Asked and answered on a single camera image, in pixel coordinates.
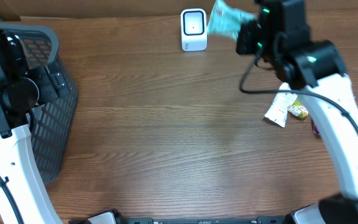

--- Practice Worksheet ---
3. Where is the teal packet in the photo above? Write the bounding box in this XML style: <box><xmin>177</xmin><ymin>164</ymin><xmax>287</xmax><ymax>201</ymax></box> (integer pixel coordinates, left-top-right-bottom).
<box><xmin>207</xmin><ymin>0</ymin><xmax>256</xmax><ymax>41</ymax></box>

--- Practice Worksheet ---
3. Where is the white tube gold cap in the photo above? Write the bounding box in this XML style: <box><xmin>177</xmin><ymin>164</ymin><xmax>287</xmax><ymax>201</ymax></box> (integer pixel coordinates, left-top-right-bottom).
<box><xmin>264</xmin><ymin>93</ymin><xmax>298</xmax><ymax>128</ymax></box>

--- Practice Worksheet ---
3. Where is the green yellow snack pouch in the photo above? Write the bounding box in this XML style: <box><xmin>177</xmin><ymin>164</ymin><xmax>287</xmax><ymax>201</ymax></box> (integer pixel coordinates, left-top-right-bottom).
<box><xmin>288</xmin><ymin>98</ymin><xmax>309</xmax><ymax>120</ymax></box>

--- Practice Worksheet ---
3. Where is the purple sanitary pad pack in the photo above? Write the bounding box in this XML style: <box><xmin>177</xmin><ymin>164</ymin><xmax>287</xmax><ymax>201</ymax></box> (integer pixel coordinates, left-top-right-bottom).
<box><xmin>311</xmin><ymin>120</ymin><xmax>320</xmax><ymax>136</ymax></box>

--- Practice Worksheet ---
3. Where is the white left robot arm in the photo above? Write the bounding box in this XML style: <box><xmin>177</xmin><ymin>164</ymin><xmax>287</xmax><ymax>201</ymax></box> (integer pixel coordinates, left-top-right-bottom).
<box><xmin>0</xmin><ymin>24</ymin><xmax>78</xmax><ymax>223</ymax></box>

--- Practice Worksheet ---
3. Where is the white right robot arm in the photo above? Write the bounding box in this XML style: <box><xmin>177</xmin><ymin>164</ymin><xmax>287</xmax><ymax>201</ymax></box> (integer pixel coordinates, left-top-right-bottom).
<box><xmin>236</xmin><ymin>0</ymin><xmax>358</xmax><ymax>223</ymax></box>

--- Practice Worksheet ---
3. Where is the white barcode scanner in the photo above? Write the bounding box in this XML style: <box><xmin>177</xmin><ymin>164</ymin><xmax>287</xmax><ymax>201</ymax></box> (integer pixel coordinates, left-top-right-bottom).
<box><xmin>180</xmin><ymin>8</ymin><xmax>208</xmax><ymax>52</ymax></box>

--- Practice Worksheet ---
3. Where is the grey plastic mesh basket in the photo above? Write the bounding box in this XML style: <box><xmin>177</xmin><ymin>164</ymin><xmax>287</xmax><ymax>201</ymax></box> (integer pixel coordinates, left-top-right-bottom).
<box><xmin>0</xmin><ymin>24</ymin><xmax>78</xmax><ymax>184</ymax></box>

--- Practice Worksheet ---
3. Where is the brown cardboard backdrop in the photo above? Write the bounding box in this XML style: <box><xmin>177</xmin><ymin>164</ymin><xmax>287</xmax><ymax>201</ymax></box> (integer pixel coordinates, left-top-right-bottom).
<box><xmin>0</xmin><ymin>0</ymin><xmax>358</xmax><ymax>21</ymax></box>

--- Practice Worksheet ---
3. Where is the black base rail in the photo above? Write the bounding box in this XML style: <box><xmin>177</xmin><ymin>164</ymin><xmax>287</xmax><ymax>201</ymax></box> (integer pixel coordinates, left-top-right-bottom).
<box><xmin>122</xmin><ymin>216</ymin><xmax>344</xmax><ymax>224</ymax></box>

